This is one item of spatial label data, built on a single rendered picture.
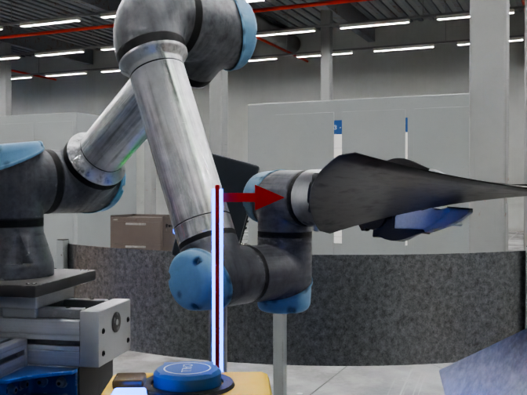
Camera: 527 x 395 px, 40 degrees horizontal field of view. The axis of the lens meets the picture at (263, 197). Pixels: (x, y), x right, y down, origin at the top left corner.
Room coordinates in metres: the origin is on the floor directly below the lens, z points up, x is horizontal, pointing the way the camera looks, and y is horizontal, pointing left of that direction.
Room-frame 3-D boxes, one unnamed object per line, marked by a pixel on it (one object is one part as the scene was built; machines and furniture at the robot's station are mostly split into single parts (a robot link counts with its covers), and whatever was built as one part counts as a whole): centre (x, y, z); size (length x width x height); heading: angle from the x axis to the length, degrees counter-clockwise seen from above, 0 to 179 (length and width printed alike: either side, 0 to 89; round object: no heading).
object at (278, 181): (1.00, -0.03, 1.17); 0.11 x 0.08 x 0.09; 39
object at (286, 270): (0.99, -0.02, 1.07); 0.11 x 0.08 x 0.11; 138
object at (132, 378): (0.43, 0.08, 1.08); 0.02 x 0.02 x 0.01; 2
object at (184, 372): (0.43, 0.05, 1.08); 0.04 x 0.04 x 0.02
